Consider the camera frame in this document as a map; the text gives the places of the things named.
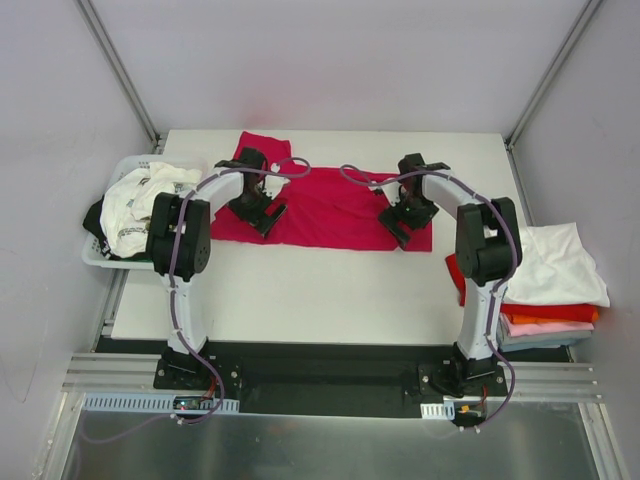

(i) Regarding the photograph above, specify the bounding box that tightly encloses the white slotted cable duct left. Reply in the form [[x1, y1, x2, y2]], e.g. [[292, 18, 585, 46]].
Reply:
[[83, 393, 240, 415]]

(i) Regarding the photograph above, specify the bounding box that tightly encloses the grey folded t-shirt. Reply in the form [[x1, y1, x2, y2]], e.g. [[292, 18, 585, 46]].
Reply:
[[499, 320, 593, 351]]

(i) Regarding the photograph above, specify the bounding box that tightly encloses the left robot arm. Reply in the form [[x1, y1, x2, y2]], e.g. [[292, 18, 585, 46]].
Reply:
[[146, 148, 293, 389]]

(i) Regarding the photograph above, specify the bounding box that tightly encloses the black garment in basket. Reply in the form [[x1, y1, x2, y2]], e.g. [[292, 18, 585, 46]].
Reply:
[[82, 197, 104, 238]]

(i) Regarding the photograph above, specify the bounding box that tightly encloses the aluminium frame post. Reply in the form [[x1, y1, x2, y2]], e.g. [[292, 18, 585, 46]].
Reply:
[[504, 0, 606, 152], [74, 0, 163, 153]]

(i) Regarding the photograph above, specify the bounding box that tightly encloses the aluminium front rail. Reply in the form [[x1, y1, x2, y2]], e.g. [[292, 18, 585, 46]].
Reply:
[[62, 353, 604, 403]]

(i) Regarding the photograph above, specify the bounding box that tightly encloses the aluminium frame post right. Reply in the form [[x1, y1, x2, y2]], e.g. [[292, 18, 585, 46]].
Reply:
[[504, 0, 606, 152]]

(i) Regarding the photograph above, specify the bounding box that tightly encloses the white folded t-shirt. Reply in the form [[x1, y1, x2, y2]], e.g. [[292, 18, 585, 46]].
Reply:
[[504, 223, 610, 308]]

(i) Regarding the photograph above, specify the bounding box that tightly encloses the white plastic laundry basket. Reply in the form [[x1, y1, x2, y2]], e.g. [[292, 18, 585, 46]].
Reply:
[[81, 154, 209, 270]]

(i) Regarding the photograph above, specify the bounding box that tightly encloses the magenta t-shirt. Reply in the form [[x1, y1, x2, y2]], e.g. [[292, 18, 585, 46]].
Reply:
[[209, 130, 433, 252]]

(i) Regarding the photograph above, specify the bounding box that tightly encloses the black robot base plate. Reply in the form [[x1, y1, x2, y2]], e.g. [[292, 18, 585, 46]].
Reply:
[[153, 342, 509, 418]]

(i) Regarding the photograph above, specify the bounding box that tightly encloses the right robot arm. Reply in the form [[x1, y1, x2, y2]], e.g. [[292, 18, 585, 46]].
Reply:
[[378, 153, 522, 396]]

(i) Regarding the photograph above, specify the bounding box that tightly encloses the white slotted cable duct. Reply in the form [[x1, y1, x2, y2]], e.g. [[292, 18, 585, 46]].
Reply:
[[420, 401, 455, 421], [83, 393, 240, 415]]

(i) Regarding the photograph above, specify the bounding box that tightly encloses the pink folded t-shirt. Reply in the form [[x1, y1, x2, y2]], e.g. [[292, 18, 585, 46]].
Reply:
[[502, 322, 595, 338]]

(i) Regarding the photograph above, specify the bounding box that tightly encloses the red folded t-shirt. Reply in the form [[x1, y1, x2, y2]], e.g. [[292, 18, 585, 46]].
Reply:
[[445, 254, 599, 323]]

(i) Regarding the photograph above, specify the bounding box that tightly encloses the white slotted cable duct right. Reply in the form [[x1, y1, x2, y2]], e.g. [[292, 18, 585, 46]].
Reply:
[[420, 401, 455, 421]]

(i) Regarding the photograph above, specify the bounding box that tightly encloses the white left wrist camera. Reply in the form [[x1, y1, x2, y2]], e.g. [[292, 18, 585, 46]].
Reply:
[[263, 163, 290, 200]]

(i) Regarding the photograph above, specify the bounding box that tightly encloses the white floral print t-shirt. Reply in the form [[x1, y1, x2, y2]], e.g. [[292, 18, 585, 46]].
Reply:
[[100, 161, 203, 259]]

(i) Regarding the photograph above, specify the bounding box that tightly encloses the aluminium frame post left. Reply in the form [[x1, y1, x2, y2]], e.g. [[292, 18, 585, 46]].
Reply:
[[74, 0, 163, 153]]

